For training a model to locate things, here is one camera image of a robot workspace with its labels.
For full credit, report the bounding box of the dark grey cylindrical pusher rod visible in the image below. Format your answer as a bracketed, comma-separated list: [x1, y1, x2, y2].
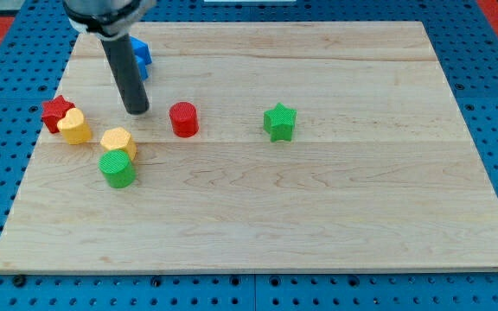
[102, 34, 150, 115]

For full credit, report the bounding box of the red star block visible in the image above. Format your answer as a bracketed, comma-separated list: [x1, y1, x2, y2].
[41, 95, 75, 134]

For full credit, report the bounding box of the yellow heart block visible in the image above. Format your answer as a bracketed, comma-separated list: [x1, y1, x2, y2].
[57, 108, 93, 145]

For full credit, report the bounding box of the green star block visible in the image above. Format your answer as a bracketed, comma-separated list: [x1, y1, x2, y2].
[263, 103, 297, 143]

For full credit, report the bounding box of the blue block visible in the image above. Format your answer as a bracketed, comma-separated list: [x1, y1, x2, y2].
[130, 36, 152, 80]

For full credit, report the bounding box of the yellow hexagon block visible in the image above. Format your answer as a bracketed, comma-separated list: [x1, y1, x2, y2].
[100, 127, 137, 161]

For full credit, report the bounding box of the red cylinder block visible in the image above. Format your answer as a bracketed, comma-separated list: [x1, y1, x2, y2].
[169, 102, 199, 137]

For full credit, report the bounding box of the green cylinder block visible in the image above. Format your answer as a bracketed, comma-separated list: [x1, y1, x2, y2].
[98, 149, 137, 188]

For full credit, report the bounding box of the wooden board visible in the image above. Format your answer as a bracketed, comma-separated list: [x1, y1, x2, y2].
[0, 22, 498, 276]

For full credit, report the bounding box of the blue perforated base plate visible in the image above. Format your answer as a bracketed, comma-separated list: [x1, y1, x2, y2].
[0, 0, 498, 310]

